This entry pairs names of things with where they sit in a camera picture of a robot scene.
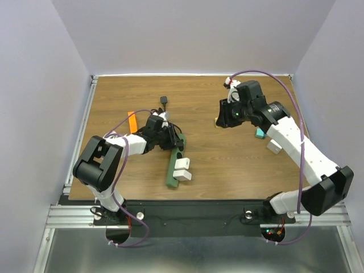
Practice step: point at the green power strip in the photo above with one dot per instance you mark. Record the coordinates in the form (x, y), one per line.
(176, 153)

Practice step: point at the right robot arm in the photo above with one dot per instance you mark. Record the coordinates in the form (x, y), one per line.
(328, 182)

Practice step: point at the aluminium frame rail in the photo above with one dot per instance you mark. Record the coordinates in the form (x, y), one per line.
(199, 174)

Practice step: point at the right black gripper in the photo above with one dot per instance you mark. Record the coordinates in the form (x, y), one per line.
(224, 120)

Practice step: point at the white cube adapter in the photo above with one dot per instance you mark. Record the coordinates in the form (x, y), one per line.
(274, 146)

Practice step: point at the yellow usb charger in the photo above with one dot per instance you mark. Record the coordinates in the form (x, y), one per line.
(215, 123)

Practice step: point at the white charger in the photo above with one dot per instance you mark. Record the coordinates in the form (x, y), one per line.
(182, 175)
(182, 164)

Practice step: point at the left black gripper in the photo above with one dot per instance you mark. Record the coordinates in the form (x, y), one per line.
(173, 140)

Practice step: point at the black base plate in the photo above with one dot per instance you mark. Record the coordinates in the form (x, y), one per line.
(202, 218)

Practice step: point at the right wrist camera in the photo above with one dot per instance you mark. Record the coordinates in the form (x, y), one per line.
(231, 86)

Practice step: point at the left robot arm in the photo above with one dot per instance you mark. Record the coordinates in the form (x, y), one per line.
(97, 165)

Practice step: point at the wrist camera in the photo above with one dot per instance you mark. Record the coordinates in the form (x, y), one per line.
(231, 86)
(165, 116)

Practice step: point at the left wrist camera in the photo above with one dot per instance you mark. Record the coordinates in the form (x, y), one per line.
(165, 116)

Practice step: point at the teal usb charger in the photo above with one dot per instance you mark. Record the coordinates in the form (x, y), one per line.
(259, 133)

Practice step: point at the orange power strip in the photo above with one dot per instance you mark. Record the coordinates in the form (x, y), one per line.
(133, 126)

